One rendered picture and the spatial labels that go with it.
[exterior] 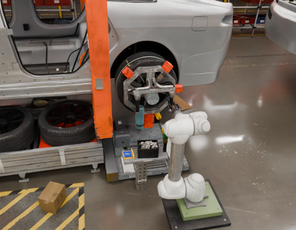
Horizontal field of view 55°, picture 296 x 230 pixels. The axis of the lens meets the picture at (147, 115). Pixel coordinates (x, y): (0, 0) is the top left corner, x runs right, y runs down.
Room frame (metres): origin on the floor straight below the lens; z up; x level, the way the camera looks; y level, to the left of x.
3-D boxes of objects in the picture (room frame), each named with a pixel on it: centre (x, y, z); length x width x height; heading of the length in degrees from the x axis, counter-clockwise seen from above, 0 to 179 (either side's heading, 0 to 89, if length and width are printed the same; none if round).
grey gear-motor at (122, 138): (2.63, 0.31, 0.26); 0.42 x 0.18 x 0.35; 14
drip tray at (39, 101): (3.60, 1.49, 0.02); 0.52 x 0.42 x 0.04; 98
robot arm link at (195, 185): (1.66, -0.41, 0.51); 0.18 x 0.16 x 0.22; 100
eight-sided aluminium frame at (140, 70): (2.65, 0.00, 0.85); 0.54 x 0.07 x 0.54; 104
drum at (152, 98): (2.58, -0.02, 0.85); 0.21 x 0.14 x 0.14; 14
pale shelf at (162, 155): (2.11, 0.01, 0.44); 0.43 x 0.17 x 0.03; 104
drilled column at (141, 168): (2.10, 0.04, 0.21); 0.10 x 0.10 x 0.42; 14
